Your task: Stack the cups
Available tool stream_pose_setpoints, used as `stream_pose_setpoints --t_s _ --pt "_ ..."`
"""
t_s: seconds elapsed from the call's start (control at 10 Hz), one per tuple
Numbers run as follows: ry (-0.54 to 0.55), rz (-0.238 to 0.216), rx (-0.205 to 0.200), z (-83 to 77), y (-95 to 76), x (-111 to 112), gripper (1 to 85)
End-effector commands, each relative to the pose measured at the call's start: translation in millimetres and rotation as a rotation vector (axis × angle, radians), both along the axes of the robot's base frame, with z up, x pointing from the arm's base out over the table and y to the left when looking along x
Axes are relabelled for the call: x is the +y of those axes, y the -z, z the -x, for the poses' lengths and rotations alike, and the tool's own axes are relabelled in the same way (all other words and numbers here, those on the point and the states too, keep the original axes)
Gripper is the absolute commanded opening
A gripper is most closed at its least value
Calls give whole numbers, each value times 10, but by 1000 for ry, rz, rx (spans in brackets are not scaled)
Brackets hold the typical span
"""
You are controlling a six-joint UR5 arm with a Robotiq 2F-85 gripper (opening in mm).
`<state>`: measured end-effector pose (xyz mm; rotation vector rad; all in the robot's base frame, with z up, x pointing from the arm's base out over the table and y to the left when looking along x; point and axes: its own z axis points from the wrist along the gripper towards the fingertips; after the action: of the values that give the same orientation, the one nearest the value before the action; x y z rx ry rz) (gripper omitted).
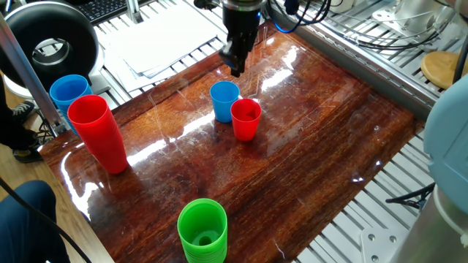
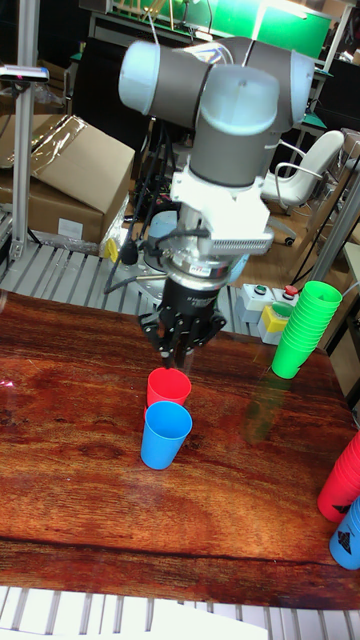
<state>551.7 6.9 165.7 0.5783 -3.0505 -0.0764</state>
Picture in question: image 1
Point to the white paper sheets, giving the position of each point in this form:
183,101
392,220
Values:
164,40

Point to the red plastic cup stack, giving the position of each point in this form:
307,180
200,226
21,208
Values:
104,139

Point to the silver stand post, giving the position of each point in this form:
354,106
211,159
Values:
133,11

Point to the single blue plastic cup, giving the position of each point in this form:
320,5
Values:
223,106

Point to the black sneaker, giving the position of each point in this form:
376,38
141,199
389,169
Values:
29,153
23,109

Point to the round wooden disc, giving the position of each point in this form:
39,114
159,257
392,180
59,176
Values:
440,69

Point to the single red plastic cup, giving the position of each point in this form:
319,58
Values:
245,126

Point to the blue jeans leg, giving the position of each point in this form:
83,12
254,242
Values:
25,226

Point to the blue plastic cup stack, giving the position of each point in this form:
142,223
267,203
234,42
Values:
69,89

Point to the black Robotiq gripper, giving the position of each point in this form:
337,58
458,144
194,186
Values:
241,23

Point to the green plastic cup stack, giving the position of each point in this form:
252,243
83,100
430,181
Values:
203,233

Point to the black keyboard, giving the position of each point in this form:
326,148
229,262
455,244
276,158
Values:
102,9

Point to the aluminium profile post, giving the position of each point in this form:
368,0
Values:
25,69

